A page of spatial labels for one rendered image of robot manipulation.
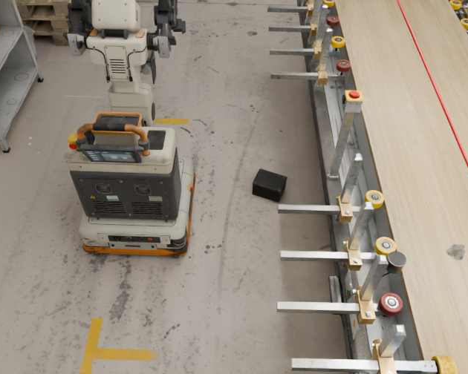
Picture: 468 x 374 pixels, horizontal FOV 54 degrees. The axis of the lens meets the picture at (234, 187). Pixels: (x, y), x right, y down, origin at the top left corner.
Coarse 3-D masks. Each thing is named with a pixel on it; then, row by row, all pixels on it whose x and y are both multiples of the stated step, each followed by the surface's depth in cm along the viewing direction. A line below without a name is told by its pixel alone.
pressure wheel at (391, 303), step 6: (384, 294) 171; (390, 294) 171; (384, 300) 169; (390, 300) 169; (396, 300) 170; (384, 306) 168; (390, 306) 168; (396, 306) 168; (402, 306) 168; (384, 312) 169; (390, 312) 167; (396, 312) 167
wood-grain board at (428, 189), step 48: (336, 0) 317; (384, 0) 318; (432, 0) 318; (384, 48) 279; (432, 48) 279; (384, 96) 248; (432, 96) 249; (384, 144) 224; (432, 144) 225; (384, 192) 204; (432, 192) 204; (432, 240) 188; (432, 288) 173; (432, 336) 161
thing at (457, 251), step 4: (456, 244) 185; (460, 244) 185; (448, 248) 185; (452, 248) 184; (456, 248) 185; (460, 248) 184; (448, 252) 183; (452, 252) 183; (456, 252) 183; (460, 252) 183; (464, 252) 184; (456, 256) 182; (460, 256) 181
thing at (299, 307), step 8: (280, 304) 173; (288, 304) 173; (296, 304) 173; (304, 304) 173; (312, 304) 173; (320, 304) 173; (328, 304) 173; (336, 304) 173; (344, 304) 173; (352, 304) 173; (376, 304) 173; (304, 312) 174; (312, 312) 173; (320, 312) 173; (328, 312) 173; (336, 312) 173; (344, 312) 173; (352, 312) 173; (376, 312) 172
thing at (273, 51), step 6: (270, 48) 290; (276, 48) 290; (282, 48) 290; (288, 48) 290; (294, 48) 290; (270, 54) 290; (276, 54) 290; (282, 54) 290; (288, 54) 290; (294, 54) 290; (300, 54) 290; (306, 54) 290; (312, 54) 290; (330, 54) 290; (336, 54) 289
